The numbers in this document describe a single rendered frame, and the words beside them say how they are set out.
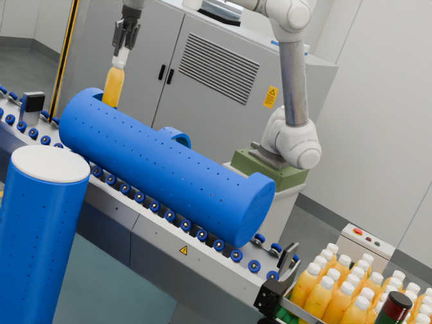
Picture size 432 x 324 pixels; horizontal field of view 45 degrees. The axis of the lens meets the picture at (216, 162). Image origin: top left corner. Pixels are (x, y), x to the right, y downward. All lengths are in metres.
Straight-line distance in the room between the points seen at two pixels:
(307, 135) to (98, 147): 0.87
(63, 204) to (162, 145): 0.41
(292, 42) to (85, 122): 0.87
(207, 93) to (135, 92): 0.72
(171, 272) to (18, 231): 0.58
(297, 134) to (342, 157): 2.52
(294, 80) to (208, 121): 1.76
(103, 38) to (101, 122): 2.53
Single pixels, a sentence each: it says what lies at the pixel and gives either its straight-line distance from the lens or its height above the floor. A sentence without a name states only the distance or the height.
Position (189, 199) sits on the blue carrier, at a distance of 1.87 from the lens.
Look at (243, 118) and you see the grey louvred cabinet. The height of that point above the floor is 0.93.
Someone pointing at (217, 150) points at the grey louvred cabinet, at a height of 0.62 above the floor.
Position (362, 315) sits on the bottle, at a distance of 1.73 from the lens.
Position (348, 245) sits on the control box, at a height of 1.06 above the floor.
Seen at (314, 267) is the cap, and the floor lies 1.09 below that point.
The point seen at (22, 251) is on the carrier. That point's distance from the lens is 2.02.
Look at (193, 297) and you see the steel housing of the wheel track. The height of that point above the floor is 0.70.
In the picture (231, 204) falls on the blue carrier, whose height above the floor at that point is 1.14.
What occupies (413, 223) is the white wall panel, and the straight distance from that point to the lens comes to 4.65.
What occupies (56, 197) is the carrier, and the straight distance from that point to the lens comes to 1.90.
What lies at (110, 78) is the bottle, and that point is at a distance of 2.15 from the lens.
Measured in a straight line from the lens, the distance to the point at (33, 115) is 2.54.
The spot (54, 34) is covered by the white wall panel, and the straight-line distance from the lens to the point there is 7.12.
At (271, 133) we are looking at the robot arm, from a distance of 2.44.
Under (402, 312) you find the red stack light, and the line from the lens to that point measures 1.44.
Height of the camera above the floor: 1.89
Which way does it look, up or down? 21 degrees down
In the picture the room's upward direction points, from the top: 19 degrees clockwise
